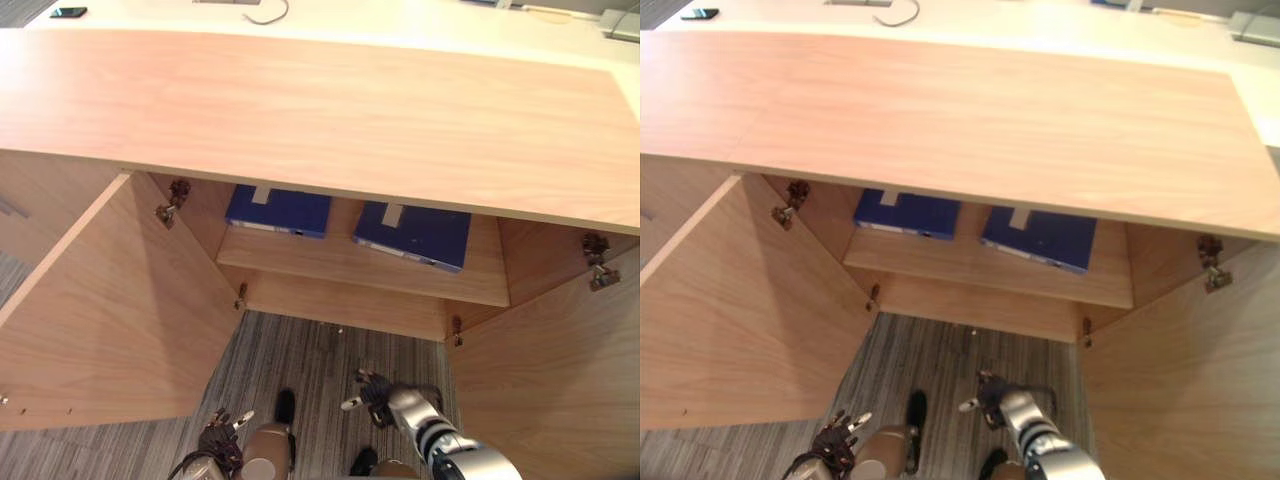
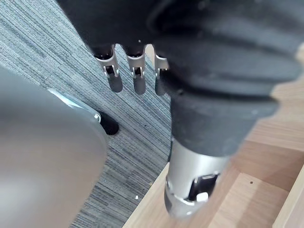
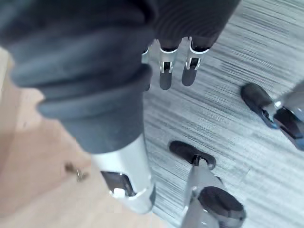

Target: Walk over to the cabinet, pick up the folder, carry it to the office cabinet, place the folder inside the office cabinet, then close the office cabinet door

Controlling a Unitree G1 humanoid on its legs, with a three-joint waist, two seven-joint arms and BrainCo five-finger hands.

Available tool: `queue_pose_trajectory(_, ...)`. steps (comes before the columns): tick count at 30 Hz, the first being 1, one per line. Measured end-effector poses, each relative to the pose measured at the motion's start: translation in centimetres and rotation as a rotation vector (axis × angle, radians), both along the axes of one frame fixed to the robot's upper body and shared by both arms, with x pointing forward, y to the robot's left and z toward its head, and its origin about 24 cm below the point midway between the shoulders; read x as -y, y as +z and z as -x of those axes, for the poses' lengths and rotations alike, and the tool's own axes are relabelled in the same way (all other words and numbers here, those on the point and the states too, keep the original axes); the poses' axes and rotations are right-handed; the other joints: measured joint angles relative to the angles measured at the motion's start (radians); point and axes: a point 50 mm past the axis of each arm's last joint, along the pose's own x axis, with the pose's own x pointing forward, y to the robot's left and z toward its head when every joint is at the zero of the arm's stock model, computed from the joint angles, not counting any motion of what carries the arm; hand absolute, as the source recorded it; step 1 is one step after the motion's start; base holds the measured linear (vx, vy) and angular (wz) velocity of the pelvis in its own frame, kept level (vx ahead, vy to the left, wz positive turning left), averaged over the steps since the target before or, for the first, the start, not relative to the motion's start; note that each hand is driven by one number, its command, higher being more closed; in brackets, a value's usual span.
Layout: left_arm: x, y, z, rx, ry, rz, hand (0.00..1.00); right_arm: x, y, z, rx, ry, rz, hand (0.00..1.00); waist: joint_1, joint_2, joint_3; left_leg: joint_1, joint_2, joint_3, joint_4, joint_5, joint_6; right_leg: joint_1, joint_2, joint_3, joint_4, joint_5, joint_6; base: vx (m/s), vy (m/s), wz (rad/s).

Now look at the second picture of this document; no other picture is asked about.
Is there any light wooden office cabinet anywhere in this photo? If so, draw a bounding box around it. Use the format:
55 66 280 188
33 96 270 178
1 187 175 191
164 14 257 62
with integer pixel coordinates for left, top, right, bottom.
122 44 304 228

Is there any silver robot left leg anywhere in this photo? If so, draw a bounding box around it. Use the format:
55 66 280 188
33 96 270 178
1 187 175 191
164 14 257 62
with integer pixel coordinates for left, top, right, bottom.
0 67 107 228

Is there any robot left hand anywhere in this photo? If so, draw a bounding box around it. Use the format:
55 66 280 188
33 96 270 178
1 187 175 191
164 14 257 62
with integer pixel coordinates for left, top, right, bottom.
56 0 304 217

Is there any dark robot left foot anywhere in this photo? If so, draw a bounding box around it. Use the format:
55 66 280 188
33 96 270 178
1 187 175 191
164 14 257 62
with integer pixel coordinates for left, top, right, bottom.
98 111 119 136

